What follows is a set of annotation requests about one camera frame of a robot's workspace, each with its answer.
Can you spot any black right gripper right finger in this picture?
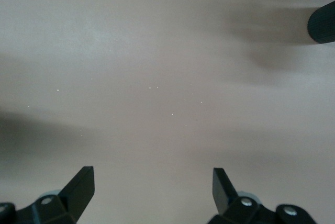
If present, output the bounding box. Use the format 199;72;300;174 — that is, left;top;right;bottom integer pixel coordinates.
208;167;278;224

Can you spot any brown table cover sheet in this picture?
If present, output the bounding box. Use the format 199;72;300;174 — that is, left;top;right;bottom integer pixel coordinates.
0;0;335;224

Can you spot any black ribbed cylinder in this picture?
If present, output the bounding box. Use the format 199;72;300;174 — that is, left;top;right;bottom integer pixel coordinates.
307;0;335;45

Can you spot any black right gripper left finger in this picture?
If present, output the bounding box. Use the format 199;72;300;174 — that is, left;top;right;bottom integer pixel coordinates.
14;166;95;224

